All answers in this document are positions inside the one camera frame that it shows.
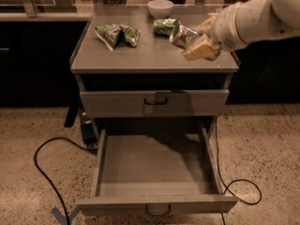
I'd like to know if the black floor cable left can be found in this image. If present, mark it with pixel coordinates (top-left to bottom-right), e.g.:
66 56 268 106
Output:
33 136 99 225

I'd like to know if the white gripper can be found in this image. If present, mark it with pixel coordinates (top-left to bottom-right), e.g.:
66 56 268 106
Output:
182 2 247 61

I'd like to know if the green crumpled chip bag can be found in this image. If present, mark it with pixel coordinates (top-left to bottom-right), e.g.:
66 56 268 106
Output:
153 18 178 37

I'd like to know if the blue power box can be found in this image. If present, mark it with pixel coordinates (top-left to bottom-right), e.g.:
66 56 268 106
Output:
81 121 97 145

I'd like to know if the open grey middle drawer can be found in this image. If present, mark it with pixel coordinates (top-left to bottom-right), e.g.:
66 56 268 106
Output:
77 127 237 216

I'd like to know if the closed grey top drawer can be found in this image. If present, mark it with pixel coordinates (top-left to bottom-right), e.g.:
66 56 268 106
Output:
80 90 229 118

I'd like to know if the white ceramic bowl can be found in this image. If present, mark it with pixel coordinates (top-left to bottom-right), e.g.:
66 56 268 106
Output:
147 0 173 19

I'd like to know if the green white snack bag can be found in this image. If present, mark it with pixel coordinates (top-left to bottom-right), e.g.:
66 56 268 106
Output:
95 24 141 51

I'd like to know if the grey drawer cabinet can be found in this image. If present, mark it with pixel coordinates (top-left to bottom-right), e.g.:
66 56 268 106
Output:
71 6 238 133

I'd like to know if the silver blue redbull can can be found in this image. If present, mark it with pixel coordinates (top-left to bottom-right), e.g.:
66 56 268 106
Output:
169 22 201 50

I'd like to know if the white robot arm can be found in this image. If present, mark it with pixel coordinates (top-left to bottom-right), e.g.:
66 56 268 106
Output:
182 0 300 61

